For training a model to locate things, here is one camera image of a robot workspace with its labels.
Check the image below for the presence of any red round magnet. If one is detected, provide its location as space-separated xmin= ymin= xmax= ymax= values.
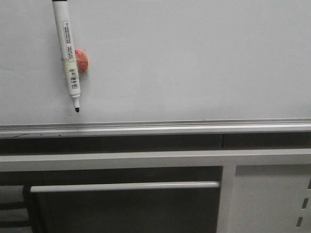
xmin=75 ymin=50 xmax=88 ymax=73

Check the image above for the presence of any white whiteboard marker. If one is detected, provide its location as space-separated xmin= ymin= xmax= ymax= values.
xmin=52 ymin=0 xmax=81 ymax=113

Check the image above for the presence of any large whiteboard with aluminium frame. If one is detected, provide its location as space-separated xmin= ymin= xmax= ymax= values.
xmin=0 ymin=0 xmax=311 ymax=139

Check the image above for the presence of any dark chair with white rail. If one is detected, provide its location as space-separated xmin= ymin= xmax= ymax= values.
xmin=25 ymin=181 xmax=221 ymax=233

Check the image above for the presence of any white metal desk frame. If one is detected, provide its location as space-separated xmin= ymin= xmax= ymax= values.
xmin=0 ymin=149 xmax=311 ymax=233

